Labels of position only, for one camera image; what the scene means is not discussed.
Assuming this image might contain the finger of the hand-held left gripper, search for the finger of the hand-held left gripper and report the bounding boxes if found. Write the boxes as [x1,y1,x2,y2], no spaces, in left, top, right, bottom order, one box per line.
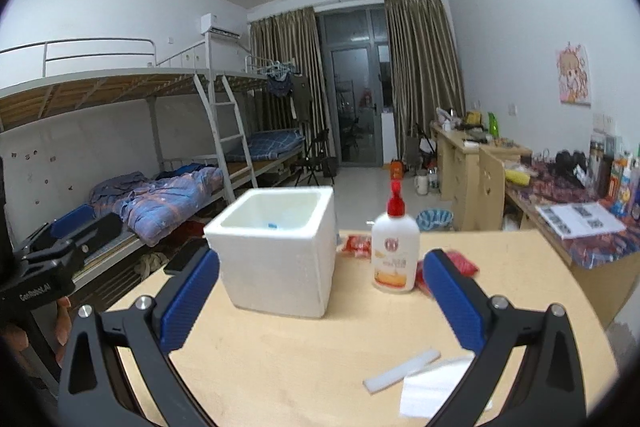
[36,205,97,242]
[65,213,124,264]

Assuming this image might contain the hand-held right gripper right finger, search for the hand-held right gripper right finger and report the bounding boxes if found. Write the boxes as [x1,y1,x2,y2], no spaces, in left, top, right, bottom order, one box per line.
[422,249,587,427]

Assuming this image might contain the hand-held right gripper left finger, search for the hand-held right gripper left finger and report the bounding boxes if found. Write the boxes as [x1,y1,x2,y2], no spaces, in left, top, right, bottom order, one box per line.
[57,249,221,427]

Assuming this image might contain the white foam box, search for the white foam box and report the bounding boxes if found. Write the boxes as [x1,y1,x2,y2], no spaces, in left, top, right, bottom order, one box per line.
[203,186,335,319]

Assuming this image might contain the yellow soft item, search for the yellow soft item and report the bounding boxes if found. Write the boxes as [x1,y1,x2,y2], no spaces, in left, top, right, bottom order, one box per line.
[504,167,532,187]

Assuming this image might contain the person's left hand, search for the person's left hand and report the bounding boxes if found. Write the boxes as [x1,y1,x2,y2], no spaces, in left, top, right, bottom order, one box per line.
[54,296,77,360]

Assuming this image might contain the red snack packet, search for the red snack packet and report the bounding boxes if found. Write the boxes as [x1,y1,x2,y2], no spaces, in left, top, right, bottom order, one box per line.
[414,251,479,296]
[339,234,374,256]

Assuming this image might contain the black phone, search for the black phone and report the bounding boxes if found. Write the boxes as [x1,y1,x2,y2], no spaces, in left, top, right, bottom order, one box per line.
[163,240,210,277]

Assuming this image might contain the pale crumpled rag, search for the pale crumpled rag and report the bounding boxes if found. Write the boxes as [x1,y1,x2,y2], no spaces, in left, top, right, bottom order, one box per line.
[137,251,171,281]

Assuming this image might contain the blue patterned quilt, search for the blue patterned quilt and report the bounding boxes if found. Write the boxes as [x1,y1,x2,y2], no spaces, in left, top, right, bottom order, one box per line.
[89,166,225,249]

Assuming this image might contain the white bottle with red cap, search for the white bottle with red cap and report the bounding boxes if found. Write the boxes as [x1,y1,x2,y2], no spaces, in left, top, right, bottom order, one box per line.
[370,179,421,293]

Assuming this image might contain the blue trash bin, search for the blue trash bin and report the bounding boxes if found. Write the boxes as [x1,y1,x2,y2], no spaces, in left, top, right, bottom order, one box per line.
[415,208,455,233]

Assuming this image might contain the white paper sheet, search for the white paper sheet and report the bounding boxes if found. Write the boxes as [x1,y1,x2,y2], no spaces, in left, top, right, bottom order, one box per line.
[399,353,494,419]

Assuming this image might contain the white foam strip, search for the white foam strip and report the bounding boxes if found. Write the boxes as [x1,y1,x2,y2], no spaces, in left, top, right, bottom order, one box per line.
[363,349,441,393]

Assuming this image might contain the wooden chair with smiley cutout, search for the wooden chair with smiley cutout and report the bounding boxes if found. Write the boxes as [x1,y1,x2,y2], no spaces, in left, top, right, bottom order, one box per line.
[478,146,511,233]

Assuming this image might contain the wooden desk with drawers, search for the wooden desk with drawers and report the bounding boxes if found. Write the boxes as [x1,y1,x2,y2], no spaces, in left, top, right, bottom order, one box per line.
[429,120,534,233]

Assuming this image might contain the metal bunk bed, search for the metal bunk bed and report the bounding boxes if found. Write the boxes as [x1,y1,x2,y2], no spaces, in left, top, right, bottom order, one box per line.
[0,38,322,288]

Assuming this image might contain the printed paper sheets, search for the printed paper sheets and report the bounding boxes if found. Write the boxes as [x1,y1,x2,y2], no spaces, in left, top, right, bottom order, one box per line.
[535,201,627,240]

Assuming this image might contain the patterned tablecloth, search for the patterned tablecloth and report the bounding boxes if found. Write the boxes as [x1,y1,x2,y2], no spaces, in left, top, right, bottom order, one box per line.
[504,156,640,269]

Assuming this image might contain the white bed ladder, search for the white bed ladder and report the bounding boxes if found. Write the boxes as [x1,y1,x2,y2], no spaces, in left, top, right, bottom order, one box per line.
[192,73,259,204]

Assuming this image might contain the blue checked mattress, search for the blue checked mattress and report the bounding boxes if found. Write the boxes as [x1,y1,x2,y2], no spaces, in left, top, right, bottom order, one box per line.
[222,130,305,161]

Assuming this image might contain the white cabinet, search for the white cabinet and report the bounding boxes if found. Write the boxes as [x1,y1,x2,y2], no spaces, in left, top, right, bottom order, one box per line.
[380,109,399,166]

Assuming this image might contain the black folding chair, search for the black folding chair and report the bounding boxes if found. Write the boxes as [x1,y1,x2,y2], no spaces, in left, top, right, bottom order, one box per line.
[294,129,337,188]

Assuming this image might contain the brown curtain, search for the brown curtain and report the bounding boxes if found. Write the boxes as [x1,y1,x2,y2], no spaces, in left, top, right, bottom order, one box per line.
[383,0,466,171]
[248,6,335,158]

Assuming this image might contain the hanging dark olive garment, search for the hanging dark olive garment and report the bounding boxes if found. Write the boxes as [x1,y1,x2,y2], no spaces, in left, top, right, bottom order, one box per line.
[291,75,312,122]

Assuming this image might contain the hanging dark blue garment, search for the hanging dark blue garment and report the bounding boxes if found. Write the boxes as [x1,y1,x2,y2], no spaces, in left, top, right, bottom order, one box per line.
[266,71,294,98]

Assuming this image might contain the white air conditioner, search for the white air conditioner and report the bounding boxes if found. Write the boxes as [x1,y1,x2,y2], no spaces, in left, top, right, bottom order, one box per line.
[199,13,241,40]

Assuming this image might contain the glass balcony door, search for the glass balcony door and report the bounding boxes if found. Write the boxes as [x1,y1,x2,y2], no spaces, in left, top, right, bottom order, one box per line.
[315,4,394,168]

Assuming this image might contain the cartoon wall poster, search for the cartoon wall poster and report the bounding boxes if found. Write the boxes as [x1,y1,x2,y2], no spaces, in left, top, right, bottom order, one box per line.
[555,41,592,106]

